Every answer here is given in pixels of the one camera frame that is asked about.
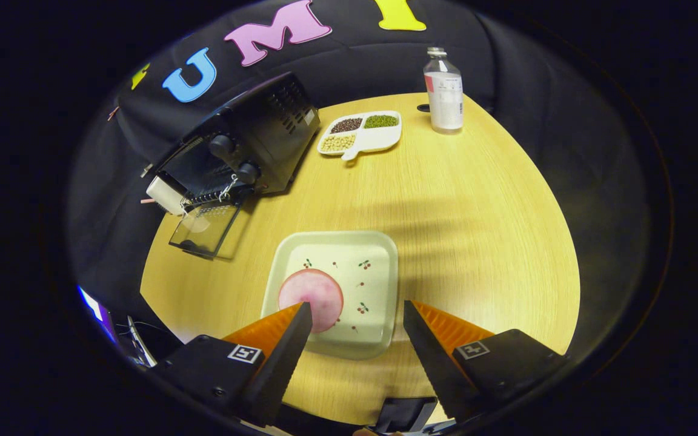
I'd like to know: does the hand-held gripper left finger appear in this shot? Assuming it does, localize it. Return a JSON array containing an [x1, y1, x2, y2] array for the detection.
[[155, 302, 313, 428]]

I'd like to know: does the clear plastic bottle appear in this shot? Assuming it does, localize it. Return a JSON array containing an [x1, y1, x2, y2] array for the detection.
[[423, 47, 464, 134]]

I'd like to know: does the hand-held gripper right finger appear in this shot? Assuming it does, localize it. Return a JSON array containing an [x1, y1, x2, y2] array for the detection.
[[403, 300, 570, 424]]

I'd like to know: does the black toaster oven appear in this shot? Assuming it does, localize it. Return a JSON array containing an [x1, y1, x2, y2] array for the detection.
[[154, 71, 321, 261]]

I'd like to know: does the square white plate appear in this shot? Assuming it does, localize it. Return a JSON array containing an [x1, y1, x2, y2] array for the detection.
[[261, 230, 399, 362]]

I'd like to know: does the white divided bean dish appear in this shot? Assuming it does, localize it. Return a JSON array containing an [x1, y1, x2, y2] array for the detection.
[[317, 110, 402, 162]]

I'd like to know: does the pink ham slice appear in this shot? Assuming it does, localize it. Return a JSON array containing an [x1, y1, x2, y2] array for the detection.
[[278, 268, 345, 334]]

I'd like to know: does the glowing monitor screen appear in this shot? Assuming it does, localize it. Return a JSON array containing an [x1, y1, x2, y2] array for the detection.
[[78, 285, 121, 349]]

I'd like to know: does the white string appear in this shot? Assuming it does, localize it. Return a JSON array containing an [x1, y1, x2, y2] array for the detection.
[[218, 174, 239, 203]]

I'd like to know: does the black boxy object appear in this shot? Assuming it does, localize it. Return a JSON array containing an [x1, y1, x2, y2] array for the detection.
[[376, 397, 439, 434]]

